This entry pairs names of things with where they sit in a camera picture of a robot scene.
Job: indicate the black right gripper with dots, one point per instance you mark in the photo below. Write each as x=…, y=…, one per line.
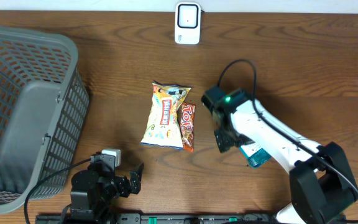
x=224, y=141

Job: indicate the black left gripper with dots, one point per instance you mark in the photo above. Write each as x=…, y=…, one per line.
x=135, y=182

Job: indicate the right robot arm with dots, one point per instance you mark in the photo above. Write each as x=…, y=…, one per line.
x=322, y=184

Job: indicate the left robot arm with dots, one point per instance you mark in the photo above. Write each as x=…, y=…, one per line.
x=93, y=189

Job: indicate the white barcode scanner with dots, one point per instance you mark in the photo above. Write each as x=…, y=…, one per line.
x=187, y=23

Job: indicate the blue mouthwash bottle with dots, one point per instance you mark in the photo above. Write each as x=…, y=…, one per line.
x=255, y=155

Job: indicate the red Top candy bar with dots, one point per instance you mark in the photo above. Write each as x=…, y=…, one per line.
x=187, y=125

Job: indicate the yellow snack bag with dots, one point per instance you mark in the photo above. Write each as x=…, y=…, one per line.
x=162, y=127

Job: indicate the grey plastic basket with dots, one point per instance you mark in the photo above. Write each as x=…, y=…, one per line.
x=43, y=106

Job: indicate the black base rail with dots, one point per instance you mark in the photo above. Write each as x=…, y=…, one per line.
x=136, y=218

